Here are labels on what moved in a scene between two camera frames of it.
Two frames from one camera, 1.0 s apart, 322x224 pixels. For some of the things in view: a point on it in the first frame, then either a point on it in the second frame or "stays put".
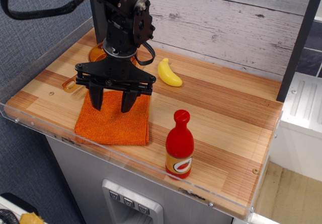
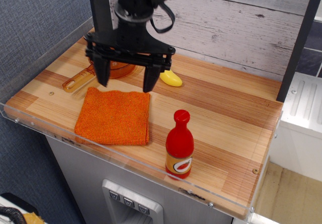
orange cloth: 110,125 stays put
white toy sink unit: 297,143 stays put
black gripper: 116,72 to 131,43
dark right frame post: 300,44 stays put
